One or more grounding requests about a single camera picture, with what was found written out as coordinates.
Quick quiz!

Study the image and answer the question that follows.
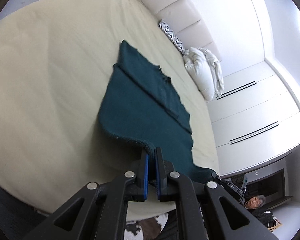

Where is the dark teal knit sweater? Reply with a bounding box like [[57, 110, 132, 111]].
[[98, 41, 214, 184]]

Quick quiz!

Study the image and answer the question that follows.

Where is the seated grey-haired person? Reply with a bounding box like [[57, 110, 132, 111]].
[[243, 194, 276, 228]]

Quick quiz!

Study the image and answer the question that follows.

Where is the brown white cowhide rug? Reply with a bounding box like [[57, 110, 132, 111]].
[[123, 213, 168, 240]]

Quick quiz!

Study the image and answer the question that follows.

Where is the white crumpled duvet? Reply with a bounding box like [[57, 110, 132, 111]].
[[183, 47, 225, 102]]

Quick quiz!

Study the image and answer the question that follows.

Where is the zebra print pillow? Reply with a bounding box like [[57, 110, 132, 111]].
[[158, 20, 185, 55]]

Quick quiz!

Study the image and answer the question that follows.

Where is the cream bed mattress sheet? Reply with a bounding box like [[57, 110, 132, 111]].
[[0, 0, 219, 213]]

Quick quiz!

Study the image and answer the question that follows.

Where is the cream padded headboard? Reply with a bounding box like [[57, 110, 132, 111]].
[[142, 0, 222, 61]]

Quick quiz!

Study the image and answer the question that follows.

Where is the white wardrobe with black handles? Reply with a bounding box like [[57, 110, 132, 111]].
[[208, 0, 300, 177]]

